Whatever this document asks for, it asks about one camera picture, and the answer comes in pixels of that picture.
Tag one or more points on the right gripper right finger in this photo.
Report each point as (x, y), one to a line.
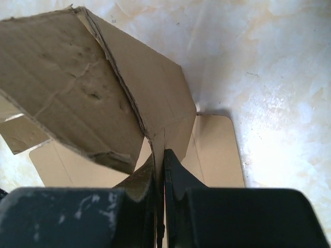
(200, 216)

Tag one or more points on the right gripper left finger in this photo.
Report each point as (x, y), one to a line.
(122, 216)

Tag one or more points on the brown cardboard box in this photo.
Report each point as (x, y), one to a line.
(84, 104)

